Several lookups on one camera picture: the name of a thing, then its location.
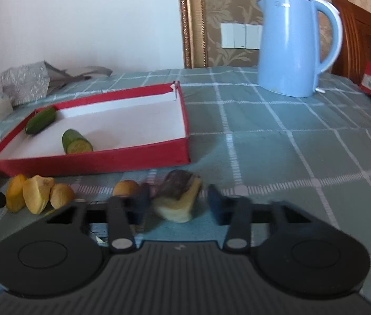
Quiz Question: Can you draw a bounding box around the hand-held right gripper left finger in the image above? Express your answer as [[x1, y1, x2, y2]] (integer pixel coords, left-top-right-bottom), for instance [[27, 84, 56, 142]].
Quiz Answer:
[[44, 183, 150, 254]]

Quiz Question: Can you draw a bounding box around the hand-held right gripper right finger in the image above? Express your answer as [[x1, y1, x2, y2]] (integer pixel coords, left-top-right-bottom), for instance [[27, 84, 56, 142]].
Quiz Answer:
[[207, 185, 311, 255]]

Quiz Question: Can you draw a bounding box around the brown longan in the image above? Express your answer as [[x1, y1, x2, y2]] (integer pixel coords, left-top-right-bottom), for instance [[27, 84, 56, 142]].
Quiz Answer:
[[50, 183, 75, 209], [112, 180, 140, 198]]

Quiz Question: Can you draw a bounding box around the yellow jackfruit piece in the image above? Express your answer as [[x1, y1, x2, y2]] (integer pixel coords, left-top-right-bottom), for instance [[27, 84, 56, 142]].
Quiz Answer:
[[23, 175, 55, 215], [6, 175, 28, 213]]

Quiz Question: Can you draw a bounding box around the red shallow cardboard box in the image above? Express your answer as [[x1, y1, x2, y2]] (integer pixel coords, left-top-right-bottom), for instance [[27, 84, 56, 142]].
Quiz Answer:
[[0, 80, 191, 178]]

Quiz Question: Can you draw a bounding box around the green checked bedsheet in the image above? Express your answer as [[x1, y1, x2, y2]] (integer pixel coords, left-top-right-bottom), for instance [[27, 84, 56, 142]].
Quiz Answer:
[[0, 66, 371, 315]]

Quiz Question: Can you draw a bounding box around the cut cucumber piece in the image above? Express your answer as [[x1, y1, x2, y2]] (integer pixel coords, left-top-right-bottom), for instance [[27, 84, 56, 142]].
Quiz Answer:
[[62, 129, 93, 155]]

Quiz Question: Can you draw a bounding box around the whole small cucumber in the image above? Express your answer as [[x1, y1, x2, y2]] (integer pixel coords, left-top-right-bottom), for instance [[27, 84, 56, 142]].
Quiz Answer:
[[24, 107, 57, 135]]

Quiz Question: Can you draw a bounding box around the grey patterned paper bag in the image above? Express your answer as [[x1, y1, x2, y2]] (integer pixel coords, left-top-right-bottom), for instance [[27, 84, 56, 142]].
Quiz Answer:
[[0, 60, 113, 107]]

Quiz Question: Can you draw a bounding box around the blue electric kettle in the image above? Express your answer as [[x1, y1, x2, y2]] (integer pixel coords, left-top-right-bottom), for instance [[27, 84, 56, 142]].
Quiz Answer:
[[256, 0, 344, 98]]

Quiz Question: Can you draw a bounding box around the white wall switch panel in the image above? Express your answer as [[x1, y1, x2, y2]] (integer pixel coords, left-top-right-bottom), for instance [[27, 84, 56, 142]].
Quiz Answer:
[[220, 23, 262, 50]]

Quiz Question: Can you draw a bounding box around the gold ornate wall frame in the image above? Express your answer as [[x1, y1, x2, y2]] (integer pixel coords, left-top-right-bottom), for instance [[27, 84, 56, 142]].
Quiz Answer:
[[177, 0, 295, 69]]

